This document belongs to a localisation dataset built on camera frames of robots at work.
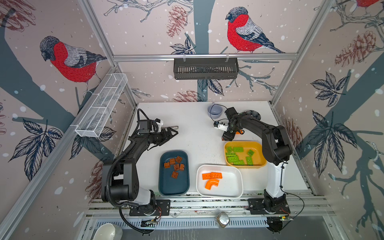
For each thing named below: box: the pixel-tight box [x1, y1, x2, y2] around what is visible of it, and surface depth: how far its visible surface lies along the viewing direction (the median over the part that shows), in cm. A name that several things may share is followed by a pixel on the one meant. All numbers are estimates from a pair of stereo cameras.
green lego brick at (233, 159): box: [227, 156, 239, 163], surface depth 90 cm
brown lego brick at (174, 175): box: [171, 171, 179, 179], surface depth 85 cm
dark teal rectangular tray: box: [158, 150, 190, 197], surface depth 83 cm
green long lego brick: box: [233, 160, 245, 166], surface depth 90 cm
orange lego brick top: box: [211, 172, 223, 179], surface depth 85 cm
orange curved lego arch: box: [205, 179, 219, 191], surface depth 82 cm
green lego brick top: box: [245, 156, 254, 166], surface depth 92 cm
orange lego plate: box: [202, 173, 212, 180], surface depth 85 cm
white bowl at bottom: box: [93, 223, 116, 240], surface depth 61 cm
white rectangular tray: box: [196, 164, 244, 199], surface depth 83 cm
